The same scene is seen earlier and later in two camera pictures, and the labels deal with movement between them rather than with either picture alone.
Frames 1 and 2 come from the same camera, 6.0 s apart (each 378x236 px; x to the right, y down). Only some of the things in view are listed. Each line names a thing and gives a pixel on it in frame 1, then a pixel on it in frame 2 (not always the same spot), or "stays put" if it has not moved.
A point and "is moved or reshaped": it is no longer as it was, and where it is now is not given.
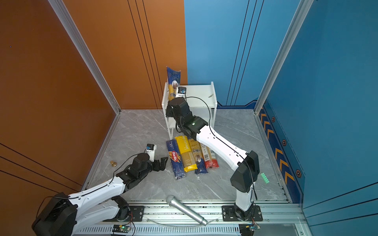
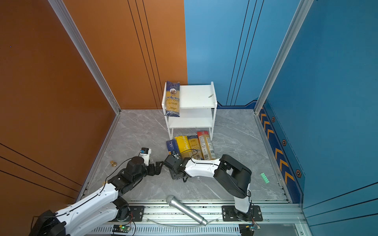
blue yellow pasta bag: x=173 y=79 is moved or reshaped
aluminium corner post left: x=85 y=51 stays put
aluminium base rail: x=278 y=219 stays put
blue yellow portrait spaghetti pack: x=196 y=148 stays put
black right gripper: x=171 y=107 -> x=172 y=174
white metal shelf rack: x=202 y=100 stays put
